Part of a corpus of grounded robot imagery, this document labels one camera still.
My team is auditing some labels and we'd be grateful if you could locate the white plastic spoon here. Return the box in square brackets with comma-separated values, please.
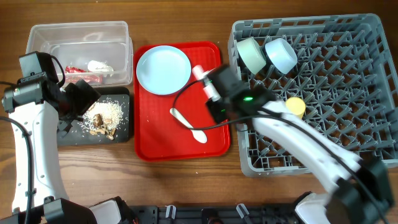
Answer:
[170, 108, 208, 144]

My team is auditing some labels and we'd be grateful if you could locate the food scraps and rice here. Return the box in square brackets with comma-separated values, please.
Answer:
[78, 97, 128, 141]

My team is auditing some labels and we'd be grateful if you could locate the clear plastic bin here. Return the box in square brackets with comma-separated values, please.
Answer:
[26, 21, 133, 87]

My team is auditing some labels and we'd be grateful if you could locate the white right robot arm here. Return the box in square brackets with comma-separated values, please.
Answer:
[192, 65, 394, 223]

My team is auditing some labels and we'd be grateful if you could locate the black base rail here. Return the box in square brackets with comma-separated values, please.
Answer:
[130, 204, 301, 224]

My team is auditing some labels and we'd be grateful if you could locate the red plastic tray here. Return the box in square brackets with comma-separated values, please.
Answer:
[134, 45, 231, 162]

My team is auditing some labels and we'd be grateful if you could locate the light blue bowl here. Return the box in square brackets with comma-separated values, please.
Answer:
[265, 38, 298, 74]

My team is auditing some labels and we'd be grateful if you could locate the white crumpled tissue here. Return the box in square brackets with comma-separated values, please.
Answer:
[87, 60, 114, 77]

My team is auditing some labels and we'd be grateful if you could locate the red strawberry cake wrapper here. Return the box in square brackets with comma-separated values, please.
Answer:
[65, 66, 103, 85]

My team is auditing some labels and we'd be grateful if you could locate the light blue plate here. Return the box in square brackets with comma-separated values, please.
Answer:
[136, 45, 192, 95]

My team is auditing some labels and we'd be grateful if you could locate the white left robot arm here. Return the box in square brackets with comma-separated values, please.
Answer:
[1, 51, 139, 223]

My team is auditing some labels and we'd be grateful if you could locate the mint green bowl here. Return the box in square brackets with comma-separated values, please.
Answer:
[236, 37, 266, 74]

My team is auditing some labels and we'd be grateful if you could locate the black plastic tray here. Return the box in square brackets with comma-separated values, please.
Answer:
[57, 87, 131, 146]

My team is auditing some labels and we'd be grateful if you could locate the yellow plastic cup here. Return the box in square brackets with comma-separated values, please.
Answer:
[285, 97, 306, 119]

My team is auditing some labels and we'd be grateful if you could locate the grey dishwasher rack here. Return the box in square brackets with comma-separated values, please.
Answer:
[228, 14, 397, 168]

